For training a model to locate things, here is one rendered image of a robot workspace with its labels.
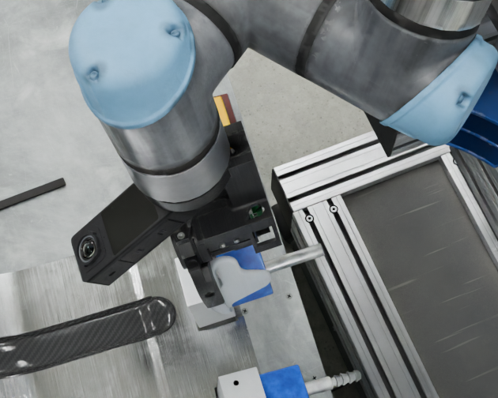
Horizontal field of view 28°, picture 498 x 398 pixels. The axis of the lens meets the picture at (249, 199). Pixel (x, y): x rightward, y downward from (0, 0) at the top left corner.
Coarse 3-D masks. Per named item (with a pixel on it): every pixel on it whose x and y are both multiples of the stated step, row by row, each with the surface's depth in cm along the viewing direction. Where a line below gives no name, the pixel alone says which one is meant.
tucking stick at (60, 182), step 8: (48, 184) 108; (56, 184) 108; (64, 184) 108; (24, 192) 108; (32, 192) 108; (40, 192) 108; (8, 200) 107; (16, 200) 107; (24, 200) 107; (0, 208) 107
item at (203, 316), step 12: (228, 252) 91; (240, 252) 90; (252, 252) 90; (300, 252) 90; (312, 252) 90; (180, 264) 89; (240, 264) 90; (252, 264) 90; (264, 264) 90; (276, 264) 90; (288, 264) 90; (180, 276) 89; (192, 288) 88; (264, 288) 89; (192, 300) 88; (240, 300) 90; (252, 300) 91; (192, 312) 89; (204, 312) 89; (216, 312) 90; (204, 324) 92
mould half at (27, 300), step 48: (0, 288) 95; (48, 288) 95; (96, 288) 95; (144, 288) 95; (0, 336) 93; (192, 336) 93; (240, 336) 93; (0, 384) 91; (48, 384) 92; (96, 384) 92; (144, 384) 91; (192, 384) 91
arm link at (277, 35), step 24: (192, 0) 61; (216, 0) 62; (240, 0) 63; (264, 0) 62; (288, 0) 62; (312, 0) 61; (216, 24) 62; (240, 24) 63; (264, 24) 63; (288, 24) 62; (240, 48) 64; (264, 48) 64; (288, 48) 63
